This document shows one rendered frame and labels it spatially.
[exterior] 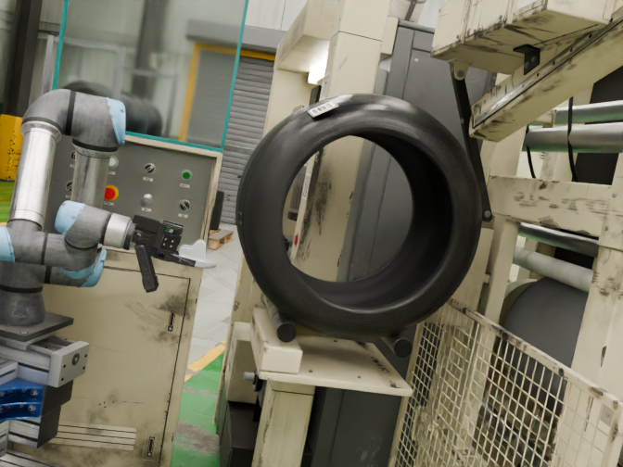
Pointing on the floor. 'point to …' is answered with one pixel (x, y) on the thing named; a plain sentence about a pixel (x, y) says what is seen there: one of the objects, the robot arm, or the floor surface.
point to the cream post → (324, 216)
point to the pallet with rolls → (218, 225)
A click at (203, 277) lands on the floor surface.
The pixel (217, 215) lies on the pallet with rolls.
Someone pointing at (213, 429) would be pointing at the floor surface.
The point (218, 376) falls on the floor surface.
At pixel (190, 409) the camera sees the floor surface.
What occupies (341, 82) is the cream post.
